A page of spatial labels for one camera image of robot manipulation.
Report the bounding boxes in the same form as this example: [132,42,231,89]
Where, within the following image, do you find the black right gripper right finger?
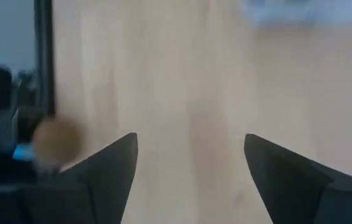
[244,133,352,224]

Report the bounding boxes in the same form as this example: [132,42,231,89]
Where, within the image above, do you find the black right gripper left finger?
[16,133,139,224]

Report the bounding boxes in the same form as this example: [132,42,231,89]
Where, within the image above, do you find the brown kiwi fruit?
[32,117,83,172]

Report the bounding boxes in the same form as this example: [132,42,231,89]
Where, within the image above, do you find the clear plastic tupperware container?
[240,0,352,30]

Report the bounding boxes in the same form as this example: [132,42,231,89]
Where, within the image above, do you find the small blue tag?
[12,142,36,161]

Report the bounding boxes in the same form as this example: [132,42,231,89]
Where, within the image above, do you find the black metal table frame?
[34,0,55,118]

